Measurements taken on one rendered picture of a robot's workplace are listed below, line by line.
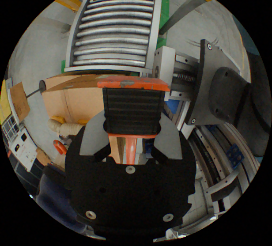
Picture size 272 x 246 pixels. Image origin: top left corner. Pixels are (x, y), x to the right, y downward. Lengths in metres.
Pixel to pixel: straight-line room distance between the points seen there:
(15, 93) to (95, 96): 1.86
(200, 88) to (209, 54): 0.09
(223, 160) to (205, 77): 0.28
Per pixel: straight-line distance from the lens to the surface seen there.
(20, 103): 1.95
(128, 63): 0.65
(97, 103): 0.30
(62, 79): 0.95
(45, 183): 0.37
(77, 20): 0.91
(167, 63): 0.21
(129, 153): 0.20
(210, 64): 0.23
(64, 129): 0.32
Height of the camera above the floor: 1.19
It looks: 61 degrees down
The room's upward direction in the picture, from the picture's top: 179 degrees clockwise
